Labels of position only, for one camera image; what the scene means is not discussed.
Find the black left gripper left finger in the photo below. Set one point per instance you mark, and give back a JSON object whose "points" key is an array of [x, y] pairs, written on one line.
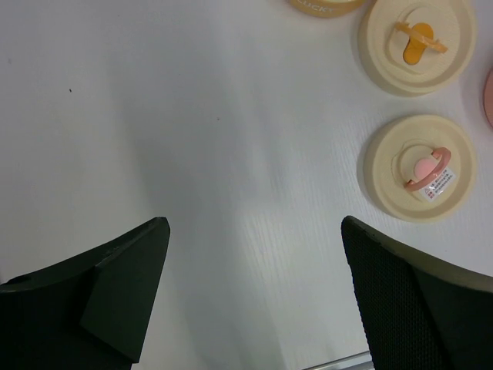
{"points": [[90, 311]]}

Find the pink lunch bowl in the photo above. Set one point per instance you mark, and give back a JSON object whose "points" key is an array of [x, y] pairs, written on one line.
{"points": [[488, 98]]}

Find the cream lid pink handle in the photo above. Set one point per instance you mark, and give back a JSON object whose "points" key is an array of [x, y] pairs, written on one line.
{"points": [[420, 168]]}

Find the orange lunch bowl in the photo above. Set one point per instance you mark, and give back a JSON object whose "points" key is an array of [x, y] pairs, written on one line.
{"points": [[326, 9]]}

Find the cream lid orange handle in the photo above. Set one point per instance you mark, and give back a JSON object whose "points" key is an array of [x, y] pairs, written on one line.
{"points": [[412, 48]]}

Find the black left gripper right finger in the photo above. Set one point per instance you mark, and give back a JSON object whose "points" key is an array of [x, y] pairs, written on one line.
{"points": [[418, 311]]}

